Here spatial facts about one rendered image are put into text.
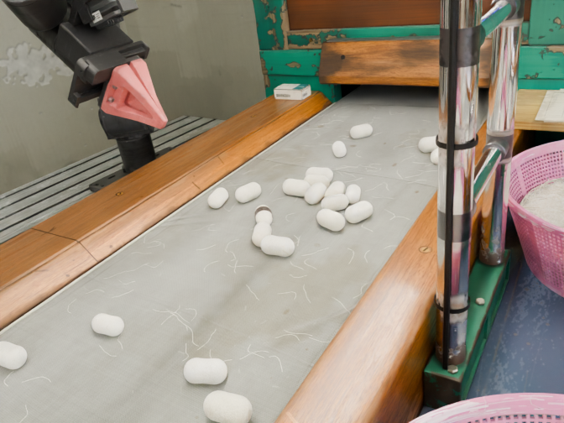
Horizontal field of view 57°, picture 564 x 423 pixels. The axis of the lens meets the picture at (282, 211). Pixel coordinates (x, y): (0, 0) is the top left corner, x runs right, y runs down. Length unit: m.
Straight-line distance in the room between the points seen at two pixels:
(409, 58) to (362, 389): 0.64
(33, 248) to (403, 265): 0.40
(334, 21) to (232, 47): 1.48
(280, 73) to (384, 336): 0.75
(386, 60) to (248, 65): 1.54
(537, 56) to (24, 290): 0.76
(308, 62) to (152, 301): 0.64
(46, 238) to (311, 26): 0.62
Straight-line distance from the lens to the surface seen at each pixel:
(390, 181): 0.68
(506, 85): 0.49
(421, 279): 0.45
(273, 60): 1.07
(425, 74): 0.88
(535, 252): 0.58
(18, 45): 2.67
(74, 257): 0.61
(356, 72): 0.93
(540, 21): 0.89
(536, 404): 0.36
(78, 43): 0.65
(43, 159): 2.74
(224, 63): 2.50
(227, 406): 0.37
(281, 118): 0.90
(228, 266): 0.54
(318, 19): 1.02
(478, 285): 0.53
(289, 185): 0.65
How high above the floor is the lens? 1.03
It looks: 27 degrees down
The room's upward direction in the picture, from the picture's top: 8 degrees counter-clockwise
